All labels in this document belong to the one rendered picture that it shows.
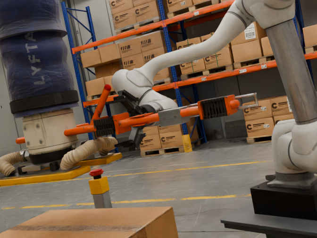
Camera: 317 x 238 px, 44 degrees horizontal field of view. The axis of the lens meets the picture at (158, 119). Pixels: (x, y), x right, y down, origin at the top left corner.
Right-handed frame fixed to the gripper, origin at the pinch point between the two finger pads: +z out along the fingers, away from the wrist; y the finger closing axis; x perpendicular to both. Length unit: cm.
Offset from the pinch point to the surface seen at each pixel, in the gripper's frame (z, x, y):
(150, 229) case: 0.1, -4.9, 34.3
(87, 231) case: 6.3, 14.5, 32.0
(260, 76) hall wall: -845, 131, -9
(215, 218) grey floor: -267, 80, 127
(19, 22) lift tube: 9.8, 20.8, -36.4
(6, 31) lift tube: 11.6, 25.2, -34.5
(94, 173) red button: -46, 48, 23
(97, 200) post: -46, 49, 37
